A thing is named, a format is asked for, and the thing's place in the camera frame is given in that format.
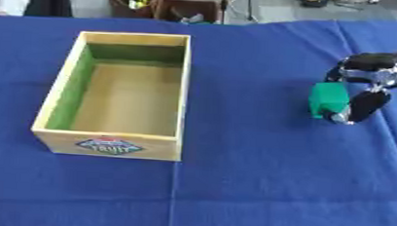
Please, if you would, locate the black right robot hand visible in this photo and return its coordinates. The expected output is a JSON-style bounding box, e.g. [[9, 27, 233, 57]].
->
[[321, 48, 397, 129]]

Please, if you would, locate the green block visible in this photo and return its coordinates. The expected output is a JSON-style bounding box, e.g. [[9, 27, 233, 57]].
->
[[306, 79, 354, 122]]

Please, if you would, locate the dark brown cardboard box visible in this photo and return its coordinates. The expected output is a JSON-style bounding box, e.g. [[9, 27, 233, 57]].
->
[[152, 0, 225, 25]]

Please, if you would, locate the tan box with green inside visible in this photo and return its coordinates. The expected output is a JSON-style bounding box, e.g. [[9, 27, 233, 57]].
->
[[29, 26, 195, 163]]

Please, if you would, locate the brown cardboard box with items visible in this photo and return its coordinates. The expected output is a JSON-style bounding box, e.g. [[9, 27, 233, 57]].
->
[[101, 0, 165, 20]]

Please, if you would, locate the black tripod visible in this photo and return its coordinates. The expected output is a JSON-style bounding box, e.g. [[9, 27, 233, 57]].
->
[[167, 0, 263, 26]]

